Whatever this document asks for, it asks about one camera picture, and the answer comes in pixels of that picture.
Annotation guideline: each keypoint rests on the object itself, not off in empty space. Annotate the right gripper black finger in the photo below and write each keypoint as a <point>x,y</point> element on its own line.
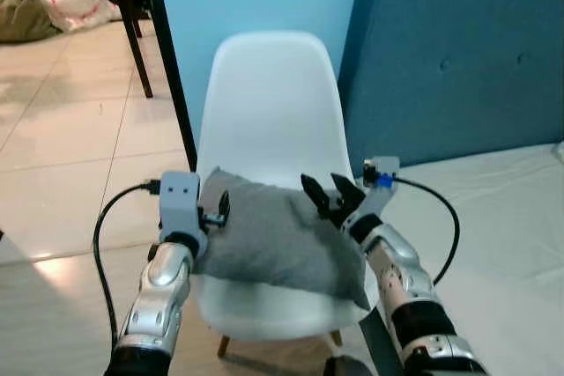
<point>344,188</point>
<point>315,191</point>

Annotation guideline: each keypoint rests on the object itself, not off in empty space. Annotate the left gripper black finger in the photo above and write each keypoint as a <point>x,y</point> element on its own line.
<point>224,207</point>

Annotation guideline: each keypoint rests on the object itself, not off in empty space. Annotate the grey fabric pillow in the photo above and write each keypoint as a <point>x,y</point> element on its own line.
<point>282,244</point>

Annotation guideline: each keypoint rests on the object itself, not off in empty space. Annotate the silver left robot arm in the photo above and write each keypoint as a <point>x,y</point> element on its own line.
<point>163,295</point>

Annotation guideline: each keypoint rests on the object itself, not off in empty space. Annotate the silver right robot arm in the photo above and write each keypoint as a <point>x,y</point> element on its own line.
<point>401,279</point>

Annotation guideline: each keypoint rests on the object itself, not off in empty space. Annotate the white plastic shell chair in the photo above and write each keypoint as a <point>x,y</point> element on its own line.
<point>264,94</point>

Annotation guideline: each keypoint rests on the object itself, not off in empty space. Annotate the grey robot right foot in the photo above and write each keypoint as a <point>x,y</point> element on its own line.
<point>348,367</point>

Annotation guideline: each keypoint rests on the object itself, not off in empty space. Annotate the white bed mattress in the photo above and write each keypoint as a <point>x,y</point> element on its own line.
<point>502,261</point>

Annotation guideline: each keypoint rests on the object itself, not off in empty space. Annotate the blue upholstered headboard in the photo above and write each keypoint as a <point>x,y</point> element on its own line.
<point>458,59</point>

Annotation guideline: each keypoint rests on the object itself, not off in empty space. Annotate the dark wooden table leg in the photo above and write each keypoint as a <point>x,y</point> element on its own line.
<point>132,33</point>

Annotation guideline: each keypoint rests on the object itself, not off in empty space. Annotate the white plastic bag red print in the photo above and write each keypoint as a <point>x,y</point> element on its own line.
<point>75,8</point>

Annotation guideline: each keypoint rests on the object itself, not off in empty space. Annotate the olive green stuffed bag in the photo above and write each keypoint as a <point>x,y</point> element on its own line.
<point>22,11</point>

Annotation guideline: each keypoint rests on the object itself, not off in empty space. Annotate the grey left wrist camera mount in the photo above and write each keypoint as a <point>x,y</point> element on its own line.
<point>179,195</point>

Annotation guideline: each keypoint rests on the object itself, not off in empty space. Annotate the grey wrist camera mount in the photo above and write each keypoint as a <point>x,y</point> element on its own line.
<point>381,167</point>
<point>179,195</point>

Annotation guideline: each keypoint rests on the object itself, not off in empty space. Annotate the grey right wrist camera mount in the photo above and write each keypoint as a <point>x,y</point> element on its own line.
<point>381,167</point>

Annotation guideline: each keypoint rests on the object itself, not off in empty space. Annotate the black door frame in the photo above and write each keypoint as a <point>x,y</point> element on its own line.
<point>167,50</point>

